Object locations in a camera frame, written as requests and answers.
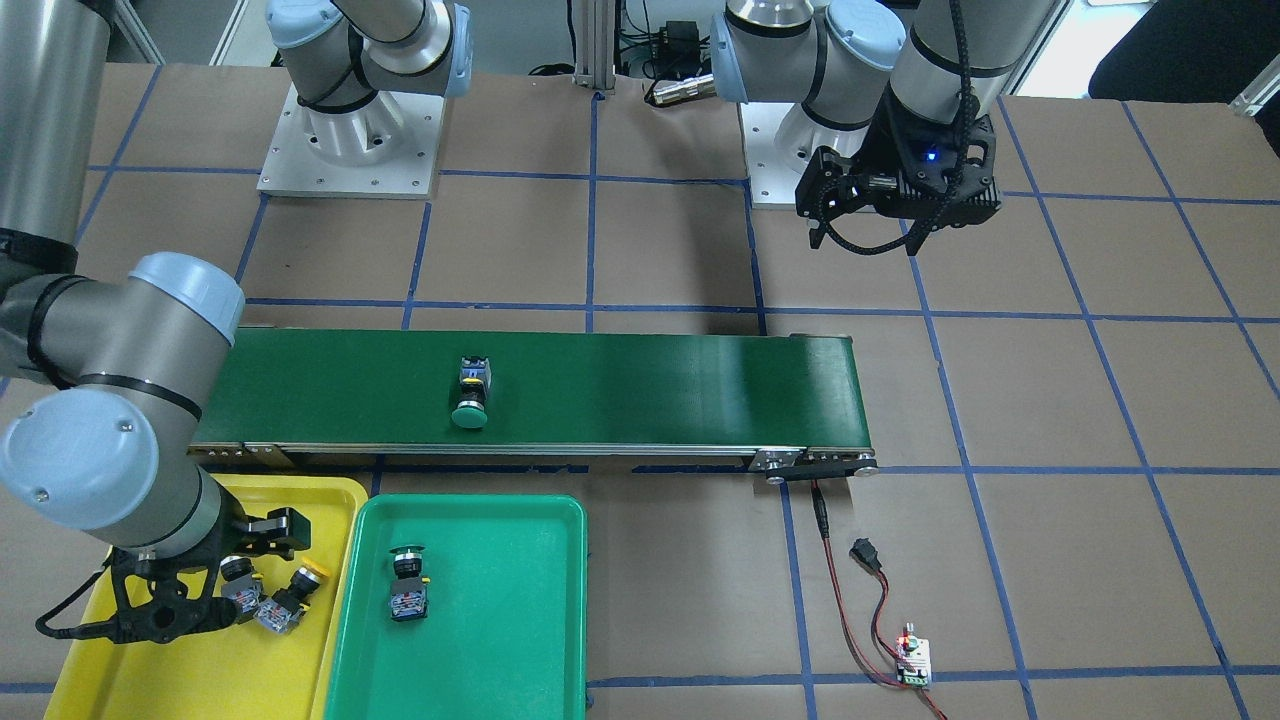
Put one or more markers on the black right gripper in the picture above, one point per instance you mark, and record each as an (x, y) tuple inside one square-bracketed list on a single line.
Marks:
[(262, 532)]

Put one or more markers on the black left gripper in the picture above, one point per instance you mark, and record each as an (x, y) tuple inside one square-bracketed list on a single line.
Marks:
[(886, 143)]

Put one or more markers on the yellow push button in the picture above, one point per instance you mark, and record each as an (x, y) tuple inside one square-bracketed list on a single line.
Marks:
[(283, 610), (242, 584)]

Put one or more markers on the green push button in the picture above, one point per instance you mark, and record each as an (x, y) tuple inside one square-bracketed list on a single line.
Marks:
[(473, 391), (408, 595)]

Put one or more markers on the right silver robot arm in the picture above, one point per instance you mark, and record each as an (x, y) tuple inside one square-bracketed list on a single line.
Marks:
[(132, 365)]

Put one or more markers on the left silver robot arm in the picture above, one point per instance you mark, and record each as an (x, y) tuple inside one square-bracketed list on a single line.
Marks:
[(836, 60)]

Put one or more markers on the green conveyor belt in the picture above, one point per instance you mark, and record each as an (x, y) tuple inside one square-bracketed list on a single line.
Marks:
[(790, 408)]

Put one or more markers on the green plastic tray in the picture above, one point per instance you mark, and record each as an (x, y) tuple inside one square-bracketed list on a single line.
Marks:
[(505, 637)]

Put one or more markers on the small motor controller board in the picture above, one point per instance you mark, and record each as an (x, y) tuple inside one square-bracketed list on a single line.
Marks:
[(913, 659)]

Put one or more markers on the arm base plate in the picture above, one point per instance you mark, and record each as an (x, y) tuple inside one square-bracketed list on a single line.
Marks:
[(778, 140), (387, 150)]

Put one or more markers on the black cable plug connector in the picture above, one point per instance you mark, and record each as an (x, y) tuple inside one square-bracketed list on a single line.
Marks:
[(866, 556)]

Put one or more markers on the aluminium frame post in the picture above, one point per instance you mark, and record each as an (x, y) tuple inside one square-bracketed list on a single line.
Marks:
[(595, 25)]

